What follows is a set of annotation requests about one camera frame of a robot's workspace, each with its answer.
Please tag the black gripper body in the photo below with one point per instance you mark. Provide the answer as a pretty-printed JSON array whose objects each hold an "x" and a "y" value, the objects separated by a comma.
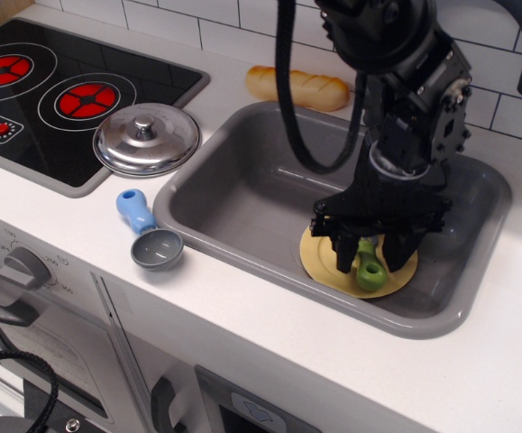
[{"x": 375, "y": 204}]

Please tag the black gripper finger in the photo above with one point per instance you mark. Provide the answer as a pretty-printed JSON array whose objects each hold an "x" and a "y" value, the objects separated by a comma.
[
  {"x": 345, "y": 245},
  {"x": 398, "y": 248}
]

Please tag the green handled grey spatula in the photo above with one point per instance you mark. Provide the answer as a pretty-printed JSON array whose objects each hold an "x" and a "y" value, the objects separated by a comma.
[{"x": 371, "y": 274}]

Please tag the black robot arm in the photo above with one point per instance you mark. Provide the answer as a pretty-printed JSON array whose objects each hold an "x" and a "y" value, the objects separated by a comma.
[{"x": 412, "y": 85}]

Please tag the yellow plastic plate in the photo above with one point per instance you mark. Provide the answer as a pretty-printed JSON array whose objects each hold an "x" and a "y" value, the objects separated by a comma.
[{"x": 319, "y": 261}]

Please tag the grey plastic sink basin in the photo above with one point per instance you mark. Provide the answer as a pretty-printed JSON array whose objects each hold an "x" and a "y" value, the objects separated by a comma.
[{"x": 244, "y": 199}]

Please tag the toy bread loaf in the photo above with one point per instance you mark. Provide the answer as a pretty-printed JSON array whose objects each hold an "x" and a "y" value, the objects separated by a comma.
[{"x": 319, "y": 92}]

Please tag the silver metal pot lid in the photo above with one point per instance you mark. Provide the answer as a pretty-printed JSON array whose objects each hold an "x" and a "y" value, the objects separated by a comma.
[{"x": 146, "y": 140}]

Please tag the grey oven knob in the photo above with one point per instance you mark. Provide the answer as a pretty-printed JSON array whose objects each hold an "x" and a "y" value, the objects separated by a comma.
[{"x": 24, "y": 269}]

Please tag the black toy stovetop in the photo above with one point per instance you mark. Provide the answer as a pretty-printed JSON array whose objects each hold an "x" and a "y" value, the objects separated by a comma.
[{"x": 55, "y": 90}]

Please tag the red stove knob right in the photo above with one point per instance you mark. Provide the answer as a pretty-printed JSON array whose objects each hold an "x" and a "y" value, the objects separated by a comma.
[{"x": 5, "y": 129}]

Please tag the blue handled grey scoop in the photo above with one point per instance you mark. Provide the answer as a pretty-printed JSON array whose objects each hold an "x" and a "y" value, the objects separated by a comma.
[{"x": 155, "y": 249}]

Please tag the grey oven door handle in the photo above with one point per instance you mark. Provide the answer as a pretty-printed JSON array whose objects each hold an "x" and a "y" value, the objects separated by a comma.
[{"x": 17, "y": 307}]

